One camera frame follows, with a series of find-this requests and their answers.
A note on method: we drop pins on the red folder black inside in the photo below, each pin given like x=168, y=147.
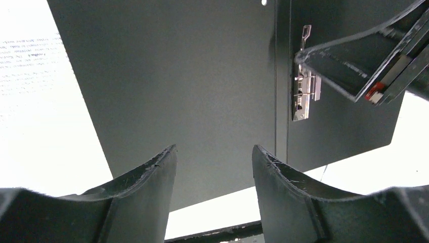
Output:
x=214, y=78

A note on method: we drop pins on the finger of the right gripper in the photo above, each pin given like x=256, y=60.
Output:
x=351, y=63

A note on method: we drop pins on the printed paper sheet top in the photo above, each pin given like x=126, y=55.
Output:
x=48, y=141

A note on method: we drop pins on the white paper sheet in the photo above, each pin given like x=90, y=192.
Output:
x=402, y=163

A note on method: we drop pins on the metal folder clip mechanism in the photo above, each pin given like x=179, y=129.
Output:
x=306, y=88

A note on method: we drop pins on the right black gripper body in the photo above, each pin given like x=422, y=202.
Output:
x=407, y=67

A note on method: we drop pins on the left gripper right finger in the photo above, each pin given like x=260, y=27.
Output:
x=294, y=207

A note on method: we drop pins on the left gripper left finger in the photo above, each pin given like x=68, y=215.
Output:
x=133, y=207

